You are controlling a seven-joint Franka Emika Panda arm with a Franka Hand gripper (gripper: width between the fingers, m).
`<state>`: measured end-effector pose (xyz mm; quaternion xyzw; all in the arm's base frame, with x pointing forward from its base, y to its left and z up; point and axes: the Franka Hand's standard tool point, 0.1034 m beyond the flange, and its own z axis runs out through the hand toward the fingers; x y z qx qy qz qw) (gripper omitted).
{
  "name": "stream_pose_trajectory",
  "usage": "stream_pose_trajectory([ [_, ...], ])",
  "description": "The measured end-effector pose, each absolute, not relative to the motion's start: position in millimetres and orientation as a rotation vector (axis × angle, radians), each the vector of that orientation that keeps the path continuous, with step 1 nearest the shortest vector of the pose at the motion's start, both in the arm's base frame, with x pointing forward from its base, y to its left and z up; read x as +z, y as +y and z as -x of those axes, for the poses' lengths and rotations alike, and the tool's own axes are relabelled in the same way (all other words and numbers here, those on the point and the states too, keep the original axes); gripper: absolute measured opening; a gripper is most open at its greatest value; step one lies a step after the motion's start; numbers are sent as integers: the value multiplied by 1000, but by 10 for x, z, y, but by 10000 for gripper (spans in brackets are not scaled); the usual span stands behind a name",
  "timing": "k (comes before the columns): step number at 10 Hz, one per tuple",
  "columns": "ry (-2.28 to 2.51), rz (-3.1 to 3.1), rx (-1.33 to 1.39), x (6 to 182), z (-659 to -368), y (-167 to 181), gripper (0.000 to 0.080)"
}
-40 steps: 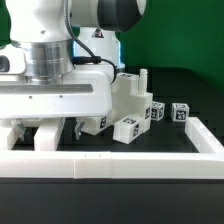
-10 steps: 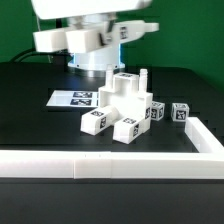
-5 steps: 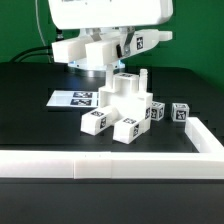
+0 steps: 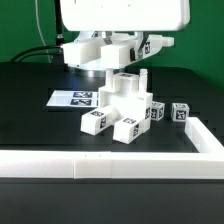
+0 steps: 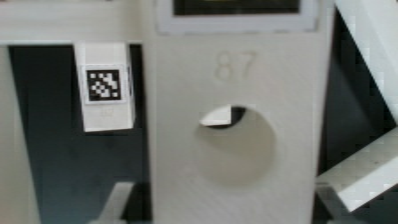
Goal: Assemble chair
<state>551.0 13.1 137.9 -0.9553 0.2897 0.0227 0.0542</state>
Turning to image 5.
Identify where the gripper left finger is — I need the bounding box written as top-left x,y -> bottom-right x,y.
86,182 -> 150,224

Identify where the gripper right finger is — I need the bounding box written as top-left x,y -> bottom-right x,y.
312,183 -> 367,224

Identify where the white chair back frame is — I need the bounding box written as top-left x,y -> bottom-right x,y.
0,0 -> 398,224

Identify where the white chair leg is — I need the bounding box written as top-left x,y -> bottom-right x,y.
74,42 -> 136,132

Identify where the white U-shaped fence frame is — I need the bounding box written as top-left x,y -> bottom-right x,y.
0,0 -> 40,224

